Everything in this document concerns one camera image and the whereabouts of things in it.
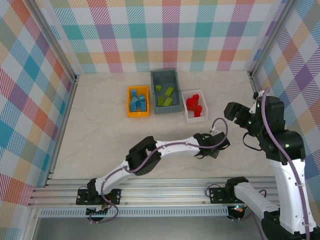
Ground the slotted grey cable duct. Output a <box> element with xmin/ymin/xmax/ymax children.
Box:
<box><xmin>39</xmin><ymin>208</ymin><xmax>230</xmax><ymax>218</ymax></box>

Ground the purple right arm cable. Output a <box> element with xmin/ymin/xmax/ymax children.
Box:
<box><xmin>249</xmin><ymin>87</ymin><xmax>313</xmax><ymax>240</ymax></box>

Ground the yellow plastic bin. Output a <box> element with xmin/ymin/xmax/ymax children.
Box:
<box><xmin>126</xmin><ymin>85</ymin><xmax>151</xmax><ymax>118</ymax></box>

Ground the grey plastic bin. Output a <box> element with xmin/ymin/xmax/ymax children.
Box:
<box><xmin>149</xmin><ymin>69</ymin><xmax>183</xmax><ymax>115</ymax></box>

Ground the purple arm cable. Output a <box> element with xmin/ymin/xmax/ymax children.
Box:
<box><xmin>87</xmin><ymin>117</ymin><xmax>230</xmax><ymax>224</ymax></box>
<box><xmin>249</xmin><ymin>87</ymin><xmax>313</xmax><ymax>240</ymax></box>

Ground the thin black camera cable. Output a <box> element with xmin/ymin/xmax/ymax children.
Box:
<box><xmin>242</xmin><ymin>132</ymin><xmax>263</xmax><ymax>151</ymax></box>

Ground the small circuit board with LEDs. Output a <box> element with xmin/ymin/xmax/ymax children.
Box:
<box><xmin>231</xmin><ymin>204</ymin><xmax>247</xmax><ymax>215</ymax></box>

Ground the aluminium frame post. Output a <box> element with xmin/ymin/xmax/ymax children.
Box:
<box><xmin>247</xmin><ymin>0</ymin><xmax>300</xmax><ymax>81</ymax></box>
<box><xmin>29</xmin><ymin>0</ymin><xmax>81</xmax><ymax>83</ymax></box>

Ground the wide aluminium base rail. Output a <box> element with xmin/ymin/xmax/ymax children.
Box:
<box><xmin>27</xmin><ymin>176</ymin><xmax>278</xmax><ymax>208</ymax></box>

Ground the aluminium side rail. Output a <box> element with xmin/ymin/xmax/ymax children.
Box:
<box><xmin>248</xmin><ymin>71</ymin><xmax>262</xmax><ymax>97</ymax></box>
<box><xmin>44</xmin><ymin>74</ymin><xmax>81</xmax><ymax>187</ymax></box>

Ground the white plastic bin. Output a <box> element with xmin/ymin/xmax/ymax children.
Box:
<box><xmin>181</xmin><ymin>89</ymin><xmax>209</xmax><ymax>124</ymax></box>

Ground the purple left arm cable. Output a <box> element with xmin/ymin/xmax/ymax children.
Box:
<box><xmin>87</xmin><ymin>117</ymin><xmax>230</xmax><ymax>224</ymax></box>

